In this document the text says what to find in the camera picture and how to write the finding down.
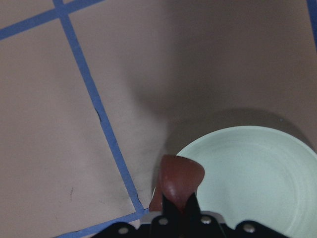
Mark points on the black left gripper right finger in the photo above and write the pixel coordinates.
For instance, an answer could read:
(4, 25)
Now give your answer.
(191, 217)

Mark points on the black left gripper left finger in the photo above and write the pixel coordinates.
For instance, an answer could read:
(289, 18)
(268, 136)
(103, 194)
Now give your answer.
(170, 221)

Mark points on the brown bun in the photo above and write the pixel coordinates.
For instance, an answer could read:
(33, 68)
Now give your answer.
(178, 179)

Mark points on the pale green plate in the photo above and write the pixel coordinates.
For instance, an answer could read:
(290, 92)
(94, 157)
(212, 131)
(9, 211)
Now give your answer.
(254, 173)

